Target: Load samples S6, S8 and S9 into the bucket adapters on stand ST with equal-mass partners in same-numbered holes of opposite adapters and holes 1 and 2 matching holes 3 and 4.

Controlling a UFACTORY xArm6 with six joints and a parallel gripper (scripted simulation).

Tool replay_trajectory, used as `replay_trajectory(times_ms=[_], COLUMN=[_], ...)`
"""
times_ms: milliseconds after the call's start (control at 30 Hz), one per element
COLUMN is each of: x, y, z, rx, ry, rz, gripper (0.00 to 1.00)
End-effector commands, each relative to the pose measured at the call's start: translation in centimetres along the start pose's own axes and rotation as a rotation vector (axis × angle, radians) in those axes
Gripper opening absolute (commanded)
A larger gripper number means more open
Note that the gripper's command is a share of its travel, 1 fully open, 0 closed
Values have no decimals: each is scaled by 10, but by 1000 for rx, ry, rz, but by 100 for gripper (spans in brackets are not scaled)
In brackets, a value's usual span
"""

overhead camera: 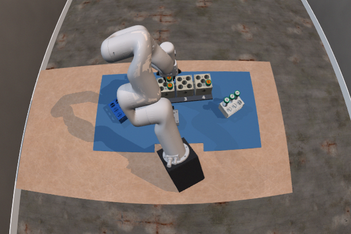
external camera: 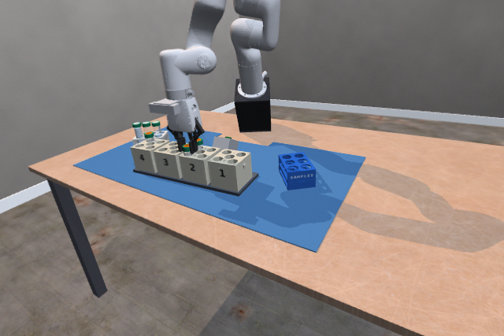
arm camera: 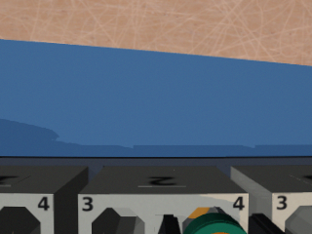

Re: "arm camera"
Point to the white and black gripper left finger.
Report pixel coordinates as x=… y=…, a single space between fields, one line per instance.
x=170 y=224

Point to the blue flat mat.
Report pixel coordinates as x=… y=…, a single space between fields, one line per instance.
x=64 y=100

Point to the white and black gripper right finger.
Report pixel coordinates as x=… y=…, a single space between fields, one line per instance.
x=261 y=224

